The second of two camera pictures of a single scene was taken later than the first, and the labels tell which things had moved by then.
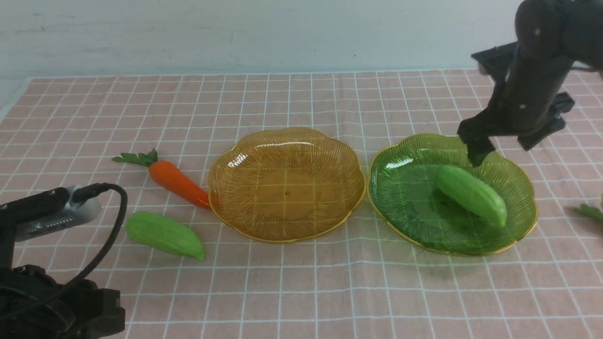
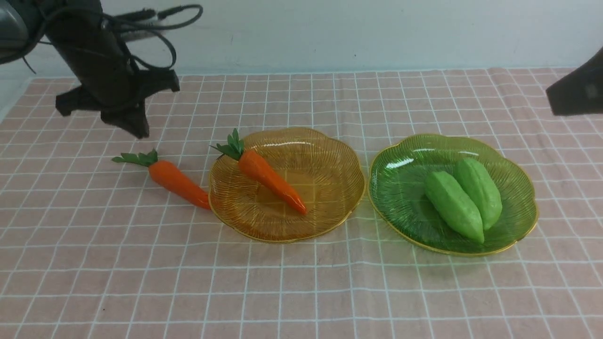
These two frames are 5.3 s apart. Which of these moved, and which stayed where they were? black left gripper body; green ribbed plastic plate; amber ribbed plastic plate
Moved: black left gripper body
Stayed: amber ribbed plastic plate; green ribbed plastic plate
